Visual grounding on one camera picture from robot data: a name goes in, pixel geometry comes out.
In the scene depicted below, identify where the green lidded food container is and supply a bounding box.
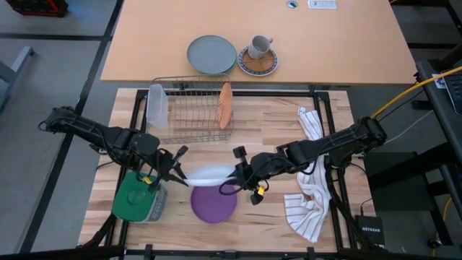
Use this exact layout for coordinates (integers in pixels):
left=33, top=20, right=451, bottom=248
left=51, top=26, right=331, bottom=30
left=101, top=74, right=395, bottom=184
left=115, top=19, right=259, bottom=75
left=110, top=171, right=169, bottom=224

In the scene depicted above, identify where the grey plate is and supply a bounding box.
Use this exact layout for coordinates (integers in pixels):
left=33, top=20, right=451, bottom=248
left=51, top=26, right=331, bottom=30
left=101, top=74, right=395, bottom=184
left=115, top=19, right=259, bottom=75
left=186, top=34, right=238, bottom=75

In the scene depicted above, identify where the white power strip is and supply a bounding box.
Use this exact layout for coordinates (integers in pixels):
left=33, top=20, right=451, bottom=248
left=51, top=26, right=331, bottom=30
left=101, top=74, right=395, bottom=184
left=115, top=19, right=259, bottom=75
left=308, top=0, right=338, bottom=10

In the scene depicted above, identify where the black Netgear network box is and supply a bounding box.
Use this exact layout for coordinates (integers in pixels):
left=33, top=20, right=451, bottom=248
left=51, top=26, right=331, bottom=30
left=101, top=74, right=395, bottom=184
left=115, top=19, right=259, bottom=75
left=354, top=214, right=386, bottom=246

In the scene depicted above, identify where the grey metal bench leg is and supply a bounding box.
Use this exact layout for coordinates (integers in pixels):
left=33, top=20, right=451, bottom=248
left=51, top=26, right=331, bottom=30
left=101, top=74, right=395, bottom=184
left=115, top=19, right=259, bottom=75
left=0, top=45, right=36, bottom=109

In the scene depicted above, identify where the red and black crate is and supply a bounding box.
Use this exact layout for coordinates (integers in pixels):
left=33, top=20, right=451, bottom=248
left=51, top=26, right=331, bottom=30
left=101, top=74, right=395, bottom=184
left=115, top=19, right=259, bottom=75
left=5, top=0, right=69, bottom=18

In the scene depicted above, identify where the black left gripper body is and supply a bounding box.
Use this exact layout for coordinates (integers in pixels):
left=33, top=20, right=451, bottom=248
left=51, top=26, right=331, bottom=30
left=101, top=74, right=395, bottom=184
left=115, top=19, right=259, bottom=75
left=139, top=142, right=177, bottom=182

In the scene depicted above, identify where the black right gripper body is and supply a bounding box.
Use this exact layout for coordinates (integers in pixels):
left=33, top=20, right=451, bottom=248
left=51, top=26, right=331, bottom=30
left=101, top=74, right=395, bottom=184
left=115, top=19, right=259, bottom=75
left=234, top=153, right=289, bottom=191

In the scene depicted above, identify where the purple plate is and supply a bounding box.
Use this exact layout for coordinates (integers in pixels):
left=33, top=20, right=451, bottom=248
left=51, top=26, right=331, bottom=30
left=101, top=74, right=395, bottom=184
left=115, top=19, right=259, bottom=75
left=190, top=183, right=239, bottom=225

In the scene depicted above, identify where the grey speckled mug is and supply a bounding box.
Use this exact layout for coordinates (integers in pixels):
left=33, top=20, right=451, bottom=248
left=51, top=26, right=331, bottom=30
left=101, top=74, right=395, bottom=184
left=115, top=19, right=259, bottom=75
left=247, top=35, right=274, bottom=60

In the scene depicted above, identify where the white cable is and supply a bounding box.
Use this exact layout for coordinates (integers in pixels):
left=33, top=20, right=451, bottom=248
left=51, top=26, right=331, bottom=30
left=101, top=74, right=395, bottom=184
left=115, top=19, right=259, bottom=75
left=384, top=110, right=434, bottom=145

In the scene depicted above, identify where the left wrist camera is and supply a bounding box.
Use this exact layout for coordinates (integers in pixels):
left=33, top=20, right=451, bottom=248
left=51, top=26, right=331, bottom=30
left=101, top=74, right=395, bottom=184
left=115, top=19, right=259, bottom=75
left=172, top=144, right=190, bottom=168

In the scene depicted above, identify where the black keyboard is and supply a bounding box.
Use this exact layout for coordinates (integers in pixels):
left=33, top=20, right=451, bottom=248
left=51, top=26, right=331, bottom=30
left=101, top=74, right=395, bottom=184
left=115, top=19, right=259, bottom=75
left=442, top=70, right=462, bottom=116

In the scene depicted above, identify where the orange white patterned plate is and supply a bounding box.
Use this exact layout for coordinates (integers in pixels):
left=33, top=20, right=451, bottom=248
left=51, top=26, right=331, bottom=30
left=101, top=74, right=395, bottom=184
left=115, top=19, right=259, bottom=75
left=217, top=82, right=234, bottom=130

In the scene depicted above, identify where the brown blue patterned saucer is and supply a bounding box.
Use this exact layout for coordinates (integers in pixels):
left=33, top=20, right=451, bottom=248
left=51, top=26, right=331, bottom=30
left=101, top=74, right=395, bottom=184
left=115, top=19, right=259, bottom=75
left=237, top=45, right=279, bottom=77

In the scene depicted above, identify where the white striped dish towel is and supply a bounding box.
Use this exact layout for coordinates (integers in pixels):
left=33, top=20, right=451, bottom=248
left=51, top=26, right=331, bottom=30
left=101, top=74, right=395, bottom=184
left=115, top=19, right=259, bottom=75
left=283, top=106, right=332, bottom=243

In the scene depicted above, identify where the grey wire dish rack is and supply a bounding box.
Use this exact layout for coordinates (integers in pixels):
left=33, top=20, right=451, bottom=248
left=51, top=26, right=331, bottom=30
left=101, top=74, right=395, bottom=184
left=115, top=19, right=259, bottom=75
left=146, top=74, right=235, bottom=144

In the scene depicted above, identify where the black metal table frame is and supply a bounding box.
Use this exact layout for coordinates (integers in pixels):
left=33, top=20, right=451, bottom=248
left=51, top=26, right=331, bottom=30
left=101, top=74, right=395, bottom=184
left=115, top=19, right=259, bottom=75
left=77, top=88, right=387, bottom=260

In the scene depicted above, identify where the clear plastic container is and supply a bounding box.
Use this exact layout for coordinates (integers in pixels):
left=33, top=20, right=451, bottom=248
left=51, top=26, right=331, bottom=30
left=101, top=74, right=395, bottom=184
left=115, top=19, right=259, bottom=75
left=146, top=83, right=170, bottom=130

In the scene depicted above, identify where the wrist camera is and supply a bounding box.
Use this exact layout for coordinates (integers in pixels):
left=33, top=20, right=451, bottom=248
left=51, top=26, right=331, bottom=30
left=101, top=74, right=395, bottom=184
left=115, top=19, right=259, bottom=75
left=232, top=145, right=250, bottom=168
left=172, top=144, right=190, bottom=168

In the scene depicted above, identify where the light wooden desk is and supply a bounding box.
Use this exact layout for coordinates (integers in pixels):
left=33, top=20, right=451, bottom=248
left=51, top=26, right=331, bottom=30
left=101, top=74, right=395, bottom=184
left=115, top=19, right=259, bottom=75
left=100, top=0, right=418, bottom=87

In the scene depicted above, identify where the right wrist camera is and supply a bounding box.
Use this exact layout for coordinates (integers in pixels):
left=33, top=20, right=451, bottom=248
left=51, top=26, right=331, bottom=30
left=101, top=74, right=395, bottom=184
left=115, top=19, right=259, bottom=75
left=232, top=145, right=250, bottom=168

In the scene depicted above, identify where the black side desk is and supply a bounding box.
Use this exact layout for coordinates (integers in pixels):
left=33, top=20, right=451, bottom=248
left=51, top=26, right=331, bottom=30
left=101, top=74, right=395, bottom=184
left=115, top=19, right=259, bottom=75
left=414, top=59, right=462, bottom=232

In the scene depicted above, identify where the yellow tagged black cable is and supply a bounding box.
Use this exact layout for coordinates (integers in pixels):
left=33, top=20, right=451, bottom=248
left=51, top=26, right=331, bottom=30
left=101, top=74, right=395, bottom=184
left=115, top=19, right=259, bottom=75
left=218, top=179, right=267, bottom=206
left=139, top=169, right=163, bottom=194

